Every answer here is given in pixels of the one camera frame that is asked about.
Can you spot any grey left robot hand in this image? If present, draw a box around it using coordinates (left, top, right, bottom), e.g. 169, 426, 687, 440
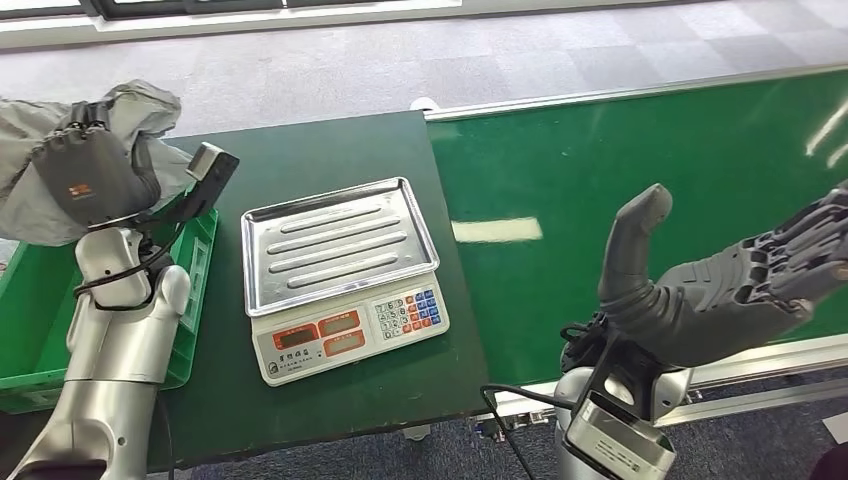
31, 97, 164, 231

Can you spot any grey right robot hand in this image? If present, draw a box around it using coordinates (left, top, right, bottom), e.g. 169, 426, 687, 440
596, 180, 848, 369

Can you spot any grey poly mailer package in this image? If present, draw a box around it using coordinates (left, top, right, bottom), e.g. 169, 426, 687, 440
0, 79, 197, 248

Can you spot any green plastic crate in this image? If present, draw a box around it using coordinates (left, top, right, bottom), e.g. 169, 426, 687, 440
0, 208, 220, 415

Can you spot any white flat floor object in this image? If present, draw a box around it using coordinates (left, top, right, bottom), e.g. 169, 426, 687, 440
823, 411, 848, 446

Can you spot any dark red floor object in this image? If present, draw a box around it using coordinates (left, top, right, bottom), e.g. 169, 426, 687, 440
811, 447, 848, 480

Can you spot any dark green table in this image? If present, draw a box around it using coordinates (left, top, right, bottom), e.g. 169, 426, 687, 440
0, 110, 492, 480

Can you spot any white electronic scale steel tray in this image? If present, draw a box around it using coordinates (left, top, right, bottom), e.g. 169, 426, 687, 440
240, 176, 452, 388

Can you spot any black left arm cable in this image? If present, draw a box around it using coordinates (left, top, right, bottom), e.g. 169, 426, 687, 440
72, 221, 187, 313

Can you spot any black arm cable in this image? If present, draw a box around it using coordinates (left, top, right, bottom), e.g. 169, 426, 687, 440
72, 221, 187, 313
480, 384, 578, 480

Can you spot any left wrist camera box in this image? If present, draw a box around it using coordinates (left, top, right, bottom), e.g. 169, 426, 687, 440
175, 141, 241, 223

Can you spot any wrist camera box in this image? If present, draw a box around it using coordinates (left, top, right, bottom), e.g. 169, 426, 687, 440
175, 141, 241, 223
563, 390, 677, 480

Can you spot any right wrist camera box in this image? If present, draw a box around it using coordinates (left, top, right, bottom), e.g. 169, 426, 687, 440
563, 390, 677, 480

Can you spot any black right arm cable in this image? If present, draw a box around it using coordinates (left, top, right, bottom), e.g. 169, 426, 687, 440
480, 384, 578, 480

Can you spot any green belt conveyor aluminium frame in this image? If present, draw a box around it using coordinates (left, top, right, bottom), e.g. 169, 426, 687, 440
423, 62, 848, 439

